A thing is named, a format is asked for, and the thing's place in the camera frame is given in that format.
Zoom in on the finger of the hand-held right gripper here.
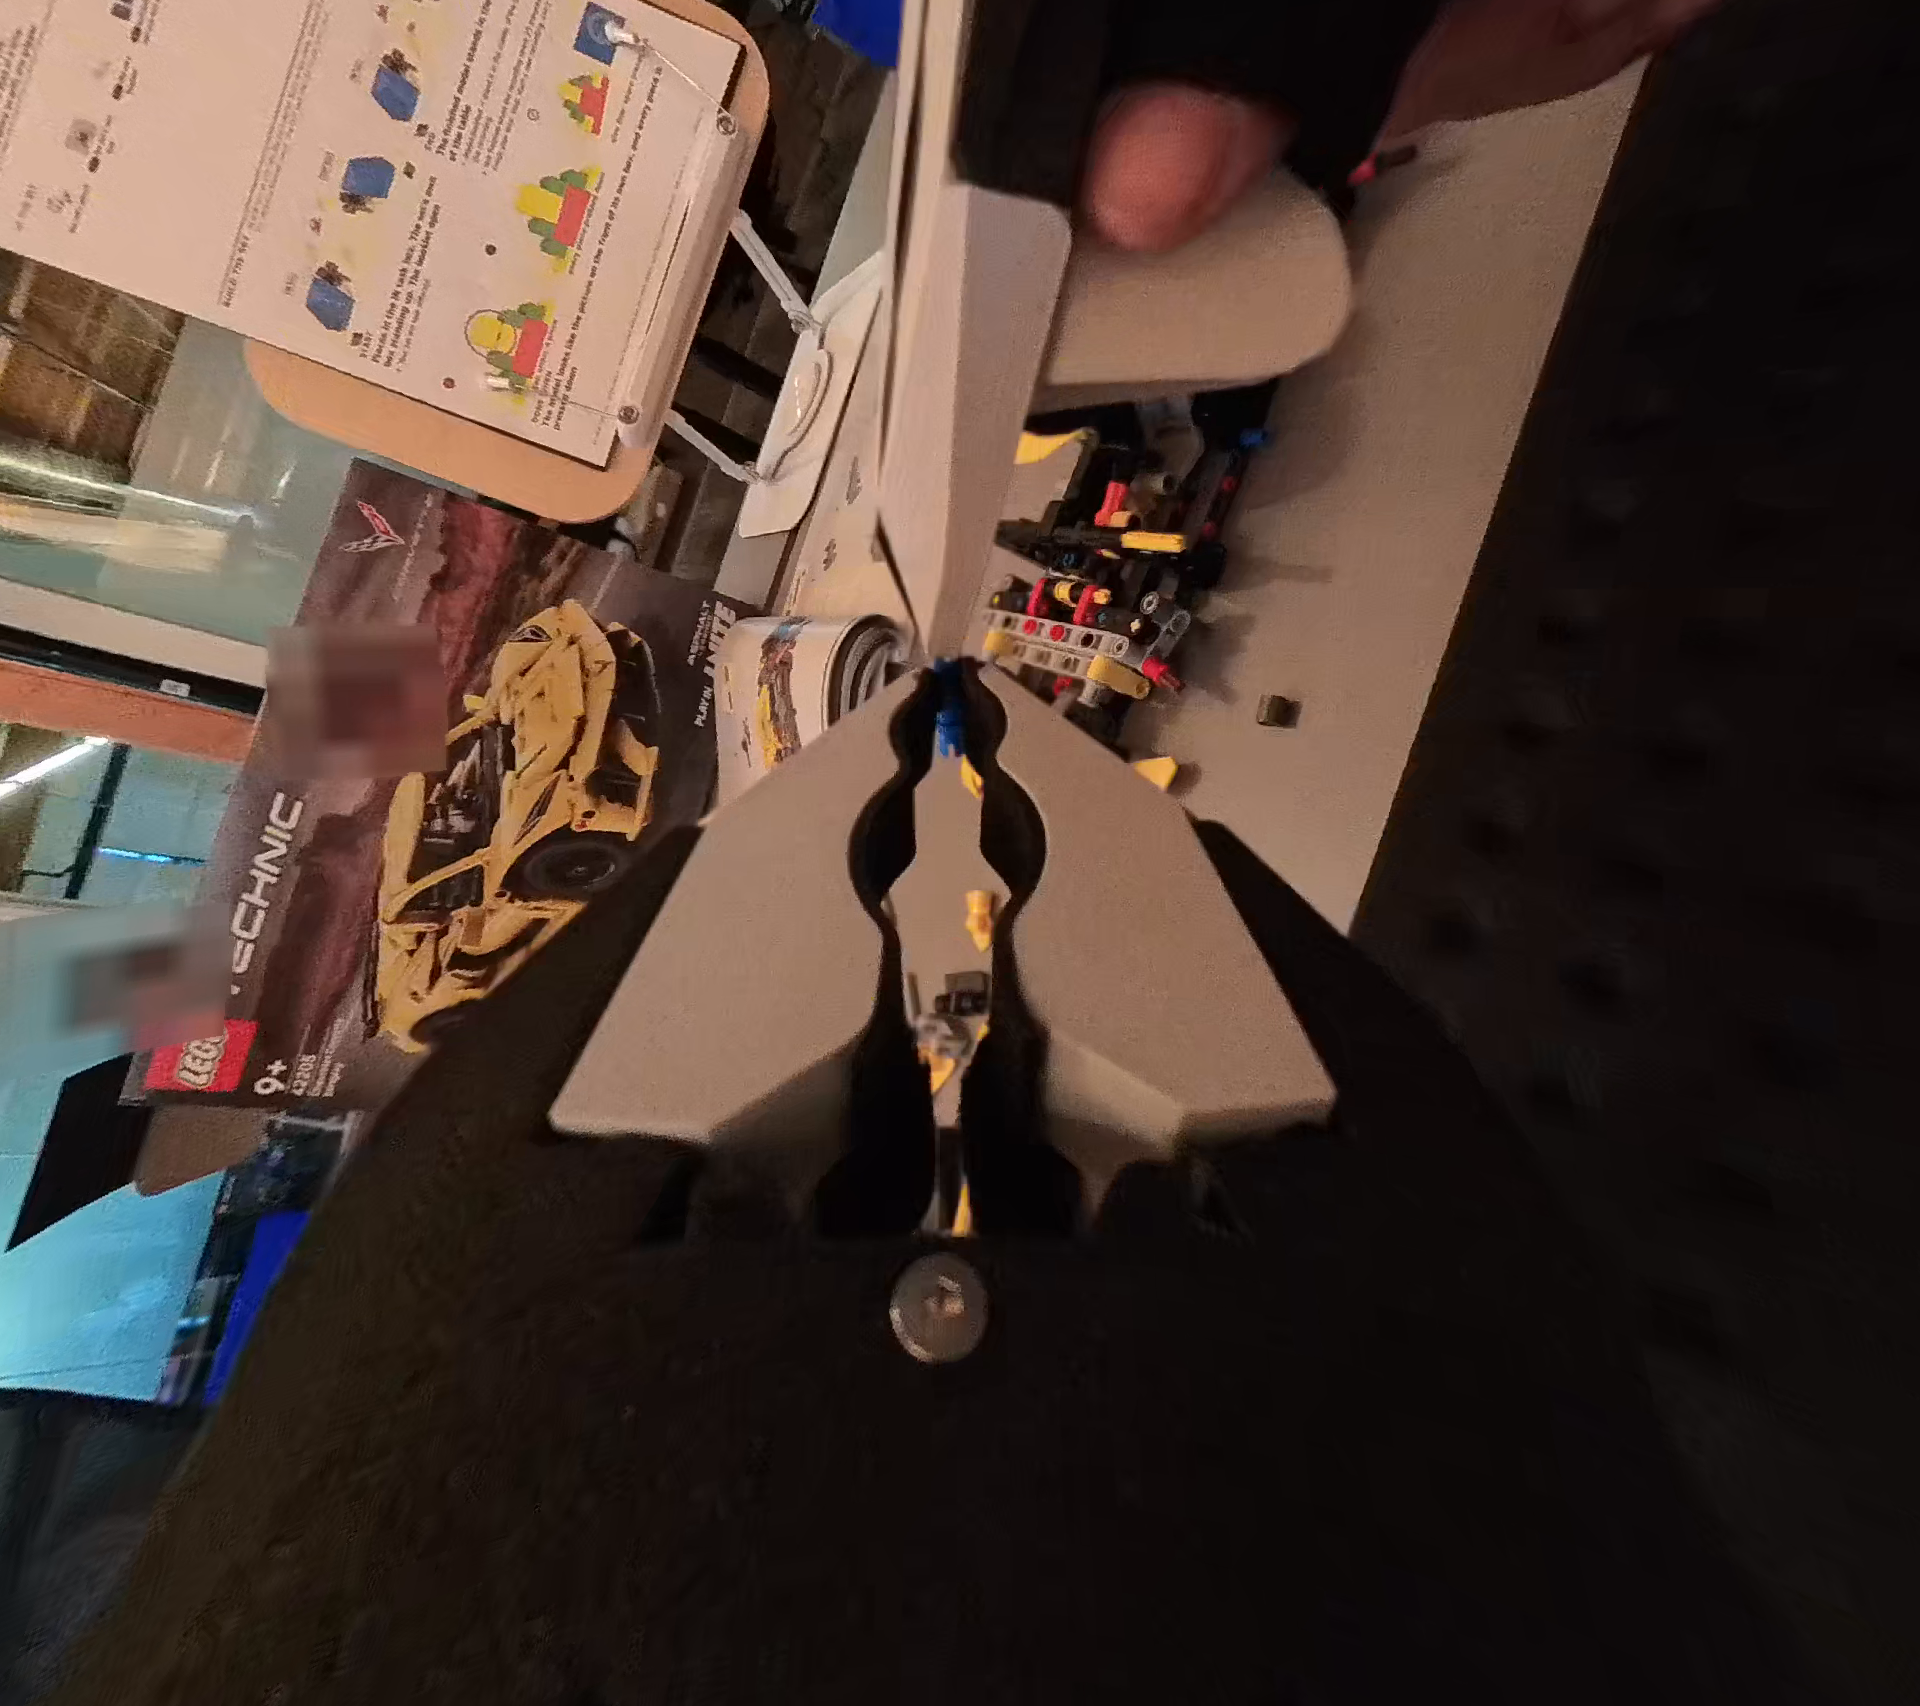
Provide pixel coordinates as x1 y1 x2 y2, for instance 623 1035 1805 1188
875 0 1083 657

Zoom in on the open instruction booklet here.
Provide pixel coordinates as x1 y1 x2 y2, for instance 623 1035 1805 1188
717 446 920 782

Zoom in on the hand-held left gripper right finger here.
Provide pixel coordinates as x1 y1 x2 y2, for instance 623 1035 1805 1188
960 657 1341 1147

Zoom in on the toy car set box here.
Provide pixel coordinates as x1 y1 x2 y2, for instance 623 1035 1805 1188
116 459 768 1117

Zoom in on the toy car chassis model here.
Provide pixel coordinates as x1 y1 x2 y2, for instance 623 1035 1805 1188
983 393 1279 748

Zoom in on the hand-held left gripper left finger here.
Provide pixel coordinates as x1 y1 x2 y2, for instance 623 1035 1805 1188
546 663 936 1154

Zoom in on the person's right hand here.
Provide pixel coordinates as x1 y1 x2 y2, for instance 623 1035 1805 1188
1083 0 1794 255

